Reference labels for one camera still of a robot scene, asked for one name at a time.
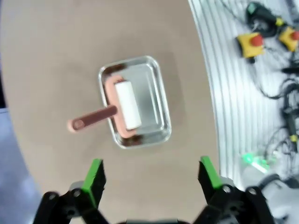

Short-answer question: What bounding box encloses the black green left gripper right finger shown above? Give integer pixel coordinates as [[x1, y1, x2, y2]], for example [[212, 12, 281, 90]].
[[197, 155, 275, 224]]

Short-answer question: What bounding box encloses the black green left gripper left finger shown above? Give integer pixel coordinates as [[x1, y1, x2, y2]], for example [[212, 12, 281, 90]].
[[35, 158, 112, 224]]

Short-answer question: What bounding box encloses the pink lint roller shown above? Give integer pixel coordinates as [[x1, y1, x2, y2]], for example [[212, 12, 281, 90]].
[[66, 76, 142, 139]]

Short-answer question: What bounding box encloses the green lit device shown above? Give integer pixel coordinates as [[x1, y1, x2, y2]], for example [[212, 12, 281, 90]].
[[240, 151, 276, 175]]

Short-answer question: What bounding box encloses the rectangular steel container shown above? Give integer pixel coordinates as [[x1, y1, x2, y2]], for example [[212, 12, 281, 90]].
[[98, 55, 172, 150]]

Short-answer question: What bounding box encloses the yellow emergency stop button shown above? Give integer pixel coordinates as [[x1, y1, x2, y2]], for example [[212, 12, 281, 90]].
[[237, 33, 266, 59], [279, 26, 299, 52]]

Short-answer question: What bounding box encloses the ribbed aluminium base plate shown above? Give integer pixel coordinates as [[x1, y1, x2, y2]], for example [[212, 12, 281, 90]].
[[188, 0, 299, 224]]

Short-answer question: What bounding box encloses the black cable bundle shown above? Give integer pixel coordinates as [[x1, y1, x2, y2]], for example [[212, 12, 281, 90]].
[[256, 53, 299, 187]]

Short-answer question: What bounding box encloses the black device with green switch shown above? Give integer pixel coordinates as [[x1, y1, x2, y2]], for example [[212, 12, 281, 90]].
[[245, 1, 285, 38]]

